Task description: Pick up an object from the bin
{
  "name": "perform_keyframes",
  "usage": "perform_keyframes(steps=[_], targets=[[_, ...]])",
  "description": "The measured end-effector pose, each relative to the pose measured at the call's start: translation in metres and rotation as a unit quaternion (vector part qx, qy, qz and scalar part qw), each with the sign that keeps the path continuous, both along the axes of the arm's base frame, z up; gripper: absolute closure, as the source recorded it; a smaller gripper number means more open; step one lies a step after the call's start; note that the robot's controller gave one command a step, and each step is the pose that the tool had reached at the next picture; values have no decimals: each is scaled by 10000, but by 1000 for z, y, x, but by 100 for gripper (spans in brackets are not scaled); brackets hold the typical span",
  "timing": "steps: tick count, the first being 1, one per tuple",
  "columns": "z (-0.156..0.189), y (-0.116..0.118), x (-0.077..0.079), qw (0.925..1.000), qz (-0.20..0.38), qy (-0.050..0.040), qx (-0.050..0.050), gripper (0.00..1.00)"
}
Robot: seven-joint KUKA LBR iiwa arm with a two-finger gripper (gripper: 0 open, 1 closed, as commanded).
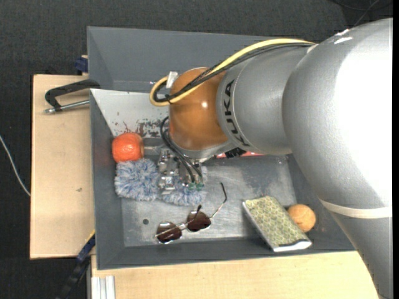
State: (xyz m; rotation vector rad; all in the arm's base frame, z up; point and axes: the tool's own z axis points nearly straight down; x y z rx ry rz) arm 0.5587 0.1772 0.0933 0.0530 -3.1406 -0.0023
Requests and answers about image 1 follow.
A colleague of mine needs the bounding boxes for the blue and white fluffy cloth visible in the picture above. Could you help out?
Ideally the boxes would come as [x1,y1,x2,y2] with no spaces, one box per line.
[113,157,209,207]

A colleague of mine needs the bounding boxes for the orange fruit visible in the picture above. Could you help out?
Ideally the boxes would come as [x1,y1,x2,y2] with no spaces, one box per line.
[112,131,146,163]

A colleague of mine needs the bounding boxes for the brown lens sunglasses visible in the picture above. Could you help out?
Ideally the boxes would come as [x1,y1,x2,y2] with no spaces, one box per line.
[154,182,228,245]

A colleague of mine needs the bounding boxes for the red flat block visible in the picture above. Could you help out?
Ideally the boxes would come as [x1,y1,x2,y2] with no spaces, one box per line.
[215,150,266,159]

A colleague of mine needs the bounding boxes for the pale wood flat board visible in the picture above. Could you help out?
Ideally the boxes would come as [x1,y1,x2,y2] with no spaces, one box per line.
[29,74,97,260]

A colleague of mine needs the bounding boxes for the grey metal bin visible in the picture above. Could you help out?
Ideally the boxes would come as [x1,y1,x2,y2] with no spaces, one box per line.
[86,26,357,271]

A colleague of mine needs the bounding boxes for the tan ball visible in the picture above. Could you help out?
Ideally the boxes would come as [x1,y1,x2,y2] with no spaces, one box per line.
[286,203,317,233]

